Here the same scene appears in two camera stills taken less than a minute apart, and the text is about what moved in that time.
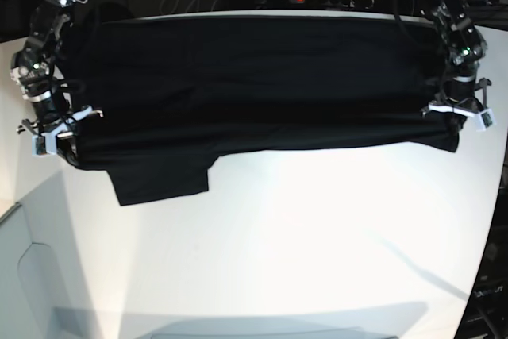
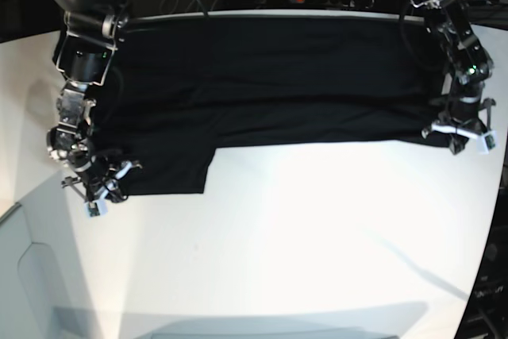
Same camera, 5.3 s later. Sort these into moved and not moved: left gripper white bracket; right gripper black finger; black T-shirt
Moved: right gripper black finger; left gripper white bracket
Not moved: black T-shirt
